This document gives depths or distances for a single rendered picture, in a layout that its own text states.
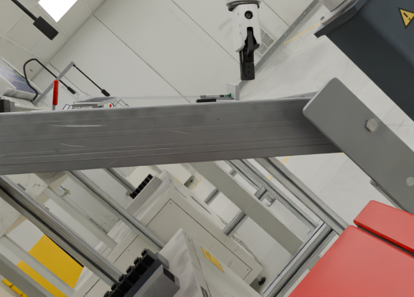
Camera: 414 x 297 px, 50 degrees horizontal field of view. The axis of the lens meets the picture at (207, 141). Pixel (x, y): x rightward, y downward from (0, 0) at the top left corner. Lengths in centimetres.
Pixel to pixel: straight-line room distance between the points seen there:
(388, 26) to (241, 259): 126
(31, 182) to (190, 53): 692
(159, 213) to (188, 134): 150
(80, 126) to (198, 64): 822
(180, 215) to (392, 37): 120
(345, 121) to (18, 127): 32
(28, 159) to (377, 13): 86
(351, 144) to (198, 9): 844
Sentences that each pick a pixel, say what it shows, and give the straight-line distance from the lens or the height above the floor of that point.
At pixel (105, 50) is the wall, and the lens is 870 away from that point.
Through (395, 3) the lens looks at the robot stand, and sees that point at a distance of 117.
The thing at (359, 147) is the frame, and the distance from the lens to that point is 47.
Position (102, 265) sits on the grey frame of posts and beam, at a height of 71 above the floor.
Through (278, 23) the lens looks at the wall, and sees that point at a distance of 909.
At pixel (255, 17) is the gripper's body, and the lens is 107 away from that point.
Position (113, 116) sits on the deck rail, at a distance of 47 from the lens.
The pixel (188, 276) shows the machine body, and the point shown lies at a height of 62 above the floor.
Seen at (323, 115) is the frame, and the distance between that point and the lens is 45.
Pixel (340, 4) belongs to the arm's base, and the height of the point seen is 71.
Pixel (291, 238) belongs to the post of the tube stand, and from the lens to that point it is 158.
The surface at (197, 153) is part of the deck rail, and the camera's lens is 47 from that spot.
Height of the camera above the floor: 86
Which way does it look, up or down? 7 degrees down
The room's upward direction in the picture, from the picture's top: 48 degrees counter-clockwise
